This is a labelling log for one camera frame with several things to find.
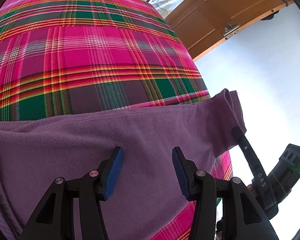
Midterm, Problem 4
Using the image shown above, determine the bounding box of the purple fleece sweater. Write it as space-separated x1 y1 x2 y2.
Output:
0 88 247 240

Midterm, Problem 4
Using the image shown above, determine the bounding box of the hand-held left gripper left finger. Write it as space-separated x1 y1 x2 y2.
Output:
17 146 124 240

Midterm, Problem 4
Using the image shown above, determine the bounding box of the metal door handle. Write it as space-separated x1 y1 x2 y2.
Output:
221 20 240 40

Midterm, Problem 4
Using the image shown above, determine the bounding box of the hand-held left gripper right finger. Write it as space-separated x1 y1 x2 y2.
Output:
172 146 279 240

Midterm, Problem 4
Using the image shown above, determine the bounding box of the wooden door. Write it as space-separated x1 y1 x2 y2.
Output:
169 0 295 62

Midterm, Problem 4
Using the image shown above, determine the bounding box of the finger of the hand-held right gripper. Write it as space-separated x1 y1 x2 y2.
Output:
230 127 262 178

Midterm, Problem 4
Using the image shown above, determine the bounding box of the pink plaid bed sheet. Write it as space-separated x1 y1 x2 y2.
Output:
0 0 233 240

